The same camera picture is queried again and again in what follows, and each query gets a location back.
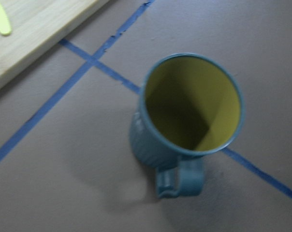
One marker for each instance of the blue mug with yellow interior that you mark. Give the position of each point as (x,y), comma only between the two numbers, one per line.
(189,107)

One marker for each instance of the bamboo cutting board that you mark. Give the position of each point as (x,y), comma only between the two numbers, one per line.
(36,26)

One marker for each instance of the yellow plastic knife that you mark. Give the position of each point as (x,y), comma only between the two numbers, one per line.
(5,25)

